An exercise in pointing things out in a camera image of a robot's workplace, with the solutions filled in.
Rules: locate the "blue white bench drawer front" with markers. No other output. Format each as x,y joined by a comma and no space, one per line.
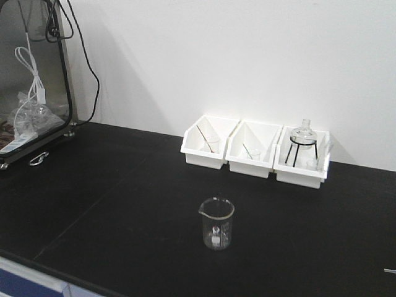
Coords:
19,280

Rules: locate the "left white storage bin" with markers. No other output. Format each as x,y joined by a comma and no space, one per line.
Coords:
194,137

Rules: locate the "white storage bin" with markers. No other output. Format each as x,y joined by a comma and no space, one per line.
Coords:
304,167
194,137
249,135

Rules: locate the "small beaker in left bin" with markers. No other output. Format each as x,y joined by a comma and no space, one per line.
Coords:
211,144

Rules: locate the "small beaker in bin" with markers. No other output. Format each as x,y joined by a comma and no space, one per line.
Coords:
254,154
211,144

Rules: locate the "middle white storage bin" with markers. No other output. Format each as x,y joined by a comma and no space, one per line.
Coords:
249,135

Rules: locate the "small beaker in middle bin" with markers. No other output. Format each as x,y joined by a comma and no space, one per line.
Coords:
254,154

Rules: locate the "right white storage bin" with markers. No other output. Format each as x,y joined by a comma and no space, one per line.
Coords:
304,167

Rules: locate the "clear round glass flask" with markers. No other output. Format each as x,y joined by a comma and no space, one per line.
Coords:
304,135

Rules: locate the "glass door cabinet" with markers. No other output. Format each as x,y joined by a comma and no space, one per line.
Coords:
33,61

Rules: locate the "clear plastic bag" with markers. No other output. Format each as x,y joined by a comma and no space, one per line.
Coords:
32,118

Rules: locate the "grey tool tip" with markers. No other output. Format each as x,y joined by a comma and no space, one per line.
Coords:
390,271

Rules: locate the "silver metal cabinet handle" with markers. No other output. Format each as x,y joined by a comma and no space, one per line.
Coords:
39,159

